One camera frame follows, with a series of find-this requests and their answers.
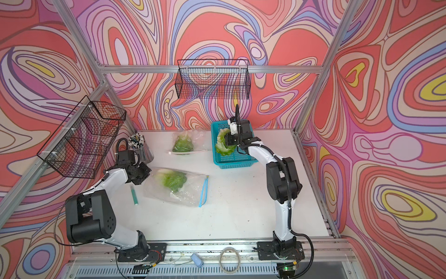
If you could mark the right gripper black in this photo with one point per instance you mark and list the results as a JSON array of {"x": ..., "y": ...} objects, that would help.
[{"x": 229, "y": 138}]

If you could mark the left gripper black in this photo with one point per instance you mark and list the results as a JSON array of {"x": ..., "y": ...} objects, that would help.
[{"x": 146, "y": 173}]

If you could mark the chinese cabbage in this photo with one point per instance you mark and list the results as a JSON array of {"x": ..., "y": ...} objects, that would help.
[
  {"x": 172, "y": 179},
  {"x": 221, "y": 147}
]

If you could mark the clear zip-top bag blue seal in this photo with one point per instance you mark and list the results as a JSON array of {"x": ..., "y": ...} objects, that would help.
[{"x": 193, "y": 194}]

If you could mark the small clear bag pink seal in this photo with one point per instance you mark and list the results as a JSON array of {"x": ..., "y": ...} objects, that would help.
[{"x": 200, "y": 139}]

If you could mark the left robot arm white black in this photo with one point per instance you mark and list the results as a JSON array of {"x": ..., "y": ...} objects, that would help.
[{"x": 90, "y": 216}]

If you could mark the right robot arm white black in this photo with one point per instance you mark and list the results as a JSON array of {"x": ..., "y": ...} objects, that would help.
[{"x": 283, "y": 184}]

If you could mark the teal plastic basket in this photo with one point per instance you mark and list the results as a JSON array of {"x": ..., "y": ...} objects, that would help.
[{"x": 224, "y": 156}]

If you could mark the green marker pen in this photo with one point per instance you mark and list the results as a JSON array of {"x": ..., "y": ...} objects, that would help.
[{"x": 134, "y": 195}]

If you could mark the clear cup of pens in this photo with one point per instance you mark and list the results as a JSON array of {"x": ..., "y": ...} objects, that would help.
[{"x": 138, "y": 143}]

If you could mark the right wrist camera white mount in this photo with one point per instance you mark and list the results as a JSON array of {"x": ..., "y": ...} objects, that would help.
[{"x": 233, "y": 123}]

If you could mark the black wire basket left wall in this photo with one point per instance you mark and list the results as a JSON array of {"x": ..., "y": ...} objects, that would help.
[{"x": 85, "y": 141}]

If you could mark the black wire basket wall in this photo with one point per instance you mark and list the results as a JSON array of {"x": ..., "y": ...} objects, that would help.
[
  {"x": 85, "y": 141},
  {"x": 207, "y": 79}
]

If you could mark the black wire basket back wall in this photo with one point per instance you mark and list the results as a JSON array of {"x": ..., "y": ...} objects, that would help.
[{"x": 207, "y": 79}]

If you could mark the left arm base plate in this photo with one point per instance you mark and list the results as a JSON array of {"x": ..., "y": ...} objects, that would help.
[{"x": 155, "y": 254}]

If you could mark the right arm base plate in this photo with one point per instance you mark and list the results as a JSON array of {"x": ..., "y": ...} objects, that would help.
[{"x": 270, "y": 251}]

